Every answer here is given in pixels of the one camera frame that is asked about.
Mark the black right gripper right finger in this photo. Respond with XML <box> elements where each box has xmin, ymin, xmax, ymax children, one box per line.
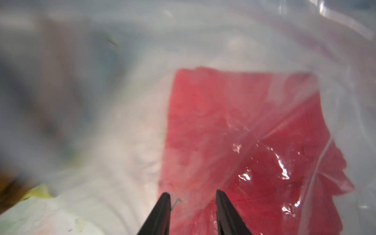
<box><xmin>215</xmin><ymin>190</ymin><xmax>252</xmax><ymax>235</ymax></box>

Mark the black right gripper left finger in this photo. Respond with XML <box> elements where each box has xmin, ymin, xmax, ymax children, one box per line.
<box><xmin>137</xmin><ymin>192</ymin><xmax>171</xmax><ymax>235</ymax></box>

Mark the red garment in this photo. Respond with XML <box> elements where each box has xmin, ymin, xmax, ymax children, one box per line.
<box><xmin>159</xmin><ymin>68</ymin><xmax>354</xmax><ymax>235</ymax></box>

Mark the clear plastic vacuum bag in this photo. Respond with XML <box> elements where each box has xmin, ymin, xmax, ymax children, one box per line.
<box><xmin>1</xmin><ymin>1</ymin><xmax>376</xmax><ymax>235</ymax></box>

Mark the neon yellow garment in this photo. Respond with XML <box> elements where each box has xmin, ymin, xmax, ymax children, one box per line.
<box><xmin>21</xmin><ymin>184</ymin><xmax>55</xmax><ymax>201</ymax></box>

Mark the brown garment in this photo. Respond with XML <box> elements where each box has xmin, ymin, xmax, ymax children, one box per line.
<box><xmin>1</xmin><ymin>173</ymin><xmax>29</xmax><ymax>214</ymax></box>

